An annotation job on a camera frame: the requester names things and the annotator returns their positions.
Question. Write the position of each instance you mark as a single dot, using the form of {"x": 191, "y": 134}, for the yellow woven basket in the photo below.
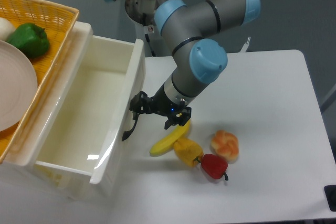
{"x": 58, "y": 21}

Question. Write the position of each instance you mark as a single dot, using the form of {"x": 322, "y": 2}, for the white bracket right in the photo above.
{"x": 245, "y": 45}

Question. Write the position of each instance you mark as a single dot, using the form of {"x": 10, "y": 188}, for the white drawer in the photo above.
{"x": 86, "y": 133}

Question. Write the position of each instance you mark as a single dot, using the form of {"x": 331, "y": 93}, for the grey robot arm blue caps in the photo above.
{"x": 186, "y": 31}

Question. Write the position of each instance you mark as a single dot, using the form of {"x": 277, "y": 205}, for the yellow bell pepper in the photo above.
{"x": 188, "y": 151}

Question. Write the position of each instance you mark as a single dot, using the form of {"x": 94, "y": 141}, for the green bell pepper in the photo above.
{"x": 30, "y": 39}

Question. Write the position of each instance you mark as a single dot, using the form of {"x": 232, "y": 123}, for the black device at edge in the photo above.
{"x": 330, "y": 193}

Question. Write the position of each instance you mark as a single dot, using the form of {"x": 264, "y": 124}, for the white round vegetable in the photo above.
{"x": 6, "y": 29}

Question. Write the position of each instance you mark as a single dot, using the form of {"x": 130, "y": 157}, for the yellow banana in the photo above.
{"x": 166, "y": 144}

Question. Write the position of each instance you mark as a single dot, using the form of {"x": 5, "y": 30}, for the beige round plate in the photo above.
{"x": 18, "y": 85}

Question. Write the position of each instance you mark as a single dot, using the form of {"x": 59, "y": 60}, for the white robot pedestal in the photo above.
{"x": 155, "y": 43}

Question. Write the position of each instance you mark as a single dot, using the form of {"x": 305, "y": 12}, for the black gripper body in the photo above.
{"x": 179, "y": 113}

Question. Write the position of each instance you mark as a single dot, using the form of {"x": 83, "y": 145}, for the red bell pepper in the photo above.
{"x": 214, "y": 166}

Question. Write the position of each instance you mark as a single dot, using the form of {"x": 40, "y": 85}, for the white drawer cabinet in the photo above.
{"x": 19, "y": 166}

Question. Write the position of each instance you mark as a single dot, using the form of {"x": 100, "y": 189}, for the orange bread roll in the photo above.
{"x": 225, "y": 145}

